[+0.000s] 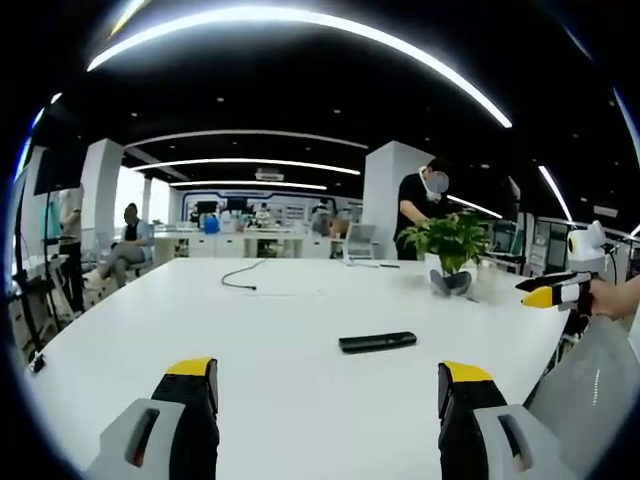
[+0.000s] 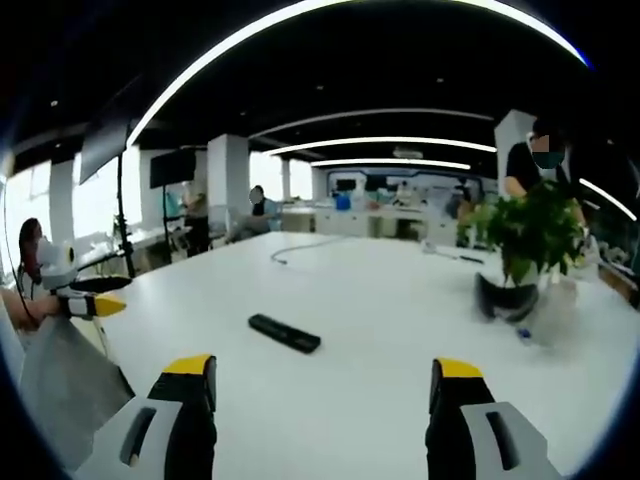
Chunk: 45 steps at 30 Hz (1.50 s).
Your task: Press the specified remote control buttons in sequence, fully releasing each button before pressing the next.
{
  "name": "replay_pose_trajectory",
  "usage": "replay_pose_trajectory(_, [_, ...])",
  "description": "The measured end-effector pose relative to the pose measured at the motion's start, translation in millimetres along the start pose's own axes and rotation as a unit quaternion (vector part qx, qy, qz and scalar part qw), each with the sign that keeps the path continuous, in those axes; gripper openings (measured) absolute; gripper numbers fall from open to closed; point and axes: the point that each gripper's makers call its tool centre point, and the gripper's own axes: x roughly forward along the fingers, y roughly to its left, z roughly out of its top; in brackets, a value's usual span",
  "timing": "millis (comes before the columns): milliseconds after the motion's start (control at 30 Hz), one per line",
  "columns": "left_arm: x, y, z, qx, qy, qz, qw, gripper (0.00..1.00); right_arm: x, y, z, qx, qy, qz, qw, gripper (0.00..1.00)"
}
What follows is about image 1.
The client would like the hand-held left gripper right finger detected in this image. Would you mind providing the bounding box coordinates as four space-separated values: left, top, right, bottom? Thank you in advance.
437 360 581 480

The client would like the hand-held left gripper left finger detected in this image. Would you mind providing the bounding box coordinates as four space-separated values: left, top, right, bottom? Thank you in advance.
83 356 221 480

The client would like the black remote control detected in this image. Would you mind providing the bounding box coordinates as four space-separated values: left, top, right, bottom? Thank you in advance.
338 331 418 355

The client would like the person's right hand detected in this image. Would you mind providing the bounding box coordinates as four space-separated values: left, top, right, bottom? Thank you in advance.
587 276 640 319

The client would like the clear glass cup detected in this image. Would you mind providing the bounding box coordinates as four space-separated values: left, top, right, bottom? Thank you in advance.
475 260 505 304

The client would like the green potted plant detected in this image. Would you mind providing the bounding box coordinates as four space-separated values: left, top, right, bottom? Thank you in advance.
397 209 494 297

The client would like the grey office chair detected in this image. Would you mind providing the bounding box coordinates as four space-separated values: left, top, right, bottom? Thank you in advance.
344 222 379 262

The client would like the black tripod stand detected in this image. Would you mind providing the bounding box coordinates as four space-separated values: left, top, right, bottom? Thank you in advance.
12 172 61 356

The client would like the white cabinet counter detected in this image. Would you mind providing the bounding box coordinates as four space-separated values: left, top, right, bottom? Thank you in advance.
152 227 351 260

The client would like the black cable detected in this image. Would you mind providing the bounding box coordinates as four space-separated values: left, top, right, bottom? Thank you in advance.
221 257 269 291

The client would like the black wall monitor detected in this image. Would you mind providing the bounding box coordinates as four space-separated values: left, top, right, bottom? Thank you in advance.
32 144 85 196

